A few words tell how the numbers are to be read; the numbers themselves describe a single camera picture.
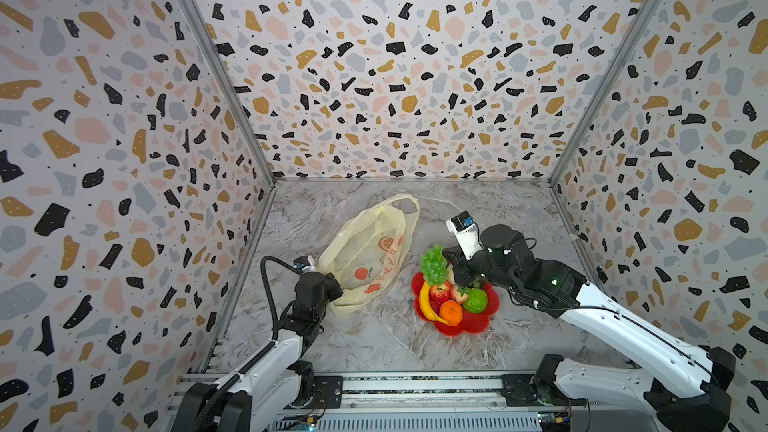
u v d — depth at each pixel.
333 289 0.79
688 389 0.39
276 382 0.53
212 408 0.39
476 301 0.83
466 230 0.58
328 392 0.74
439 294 0.85
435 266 0.73
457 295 0.82
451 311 0.83
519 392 0.74
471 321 0.83
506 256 0.49
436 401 0.73
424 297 0.85
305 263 0.76
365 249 1.02
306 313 0.66
